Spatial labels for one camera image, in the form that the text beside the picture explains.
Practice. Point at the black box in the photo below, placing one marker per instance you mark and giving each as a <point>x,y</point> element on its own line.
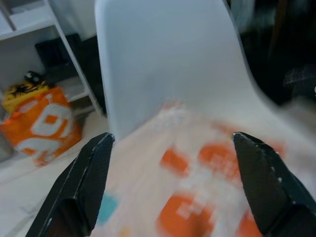
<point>56,56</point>

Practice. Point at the orange white shopping bag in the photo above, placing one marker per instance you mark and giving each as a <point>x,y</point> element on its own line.
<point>49,123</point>

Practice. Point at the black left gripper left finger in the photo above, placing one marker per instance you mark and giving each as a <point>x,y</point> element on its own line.
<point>81,192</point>

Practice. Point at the white plastic chair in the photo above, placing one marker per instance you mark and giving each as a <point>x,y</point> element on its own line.
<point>172,61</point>

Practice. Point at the white open shelf unit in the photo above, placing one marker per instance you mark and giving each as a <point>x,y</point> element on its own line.
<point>22,47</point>

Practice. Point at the yellow black bag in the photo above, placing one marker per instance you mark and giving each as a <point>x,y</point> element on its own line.
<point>22,91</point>

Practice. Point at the white pillow with orange spots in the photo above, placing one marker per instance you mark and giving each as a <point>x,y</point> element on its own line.
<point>187,212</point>

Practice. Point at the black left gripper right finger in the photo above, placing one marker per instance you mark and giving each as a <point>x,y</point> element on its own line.
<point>266,187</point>

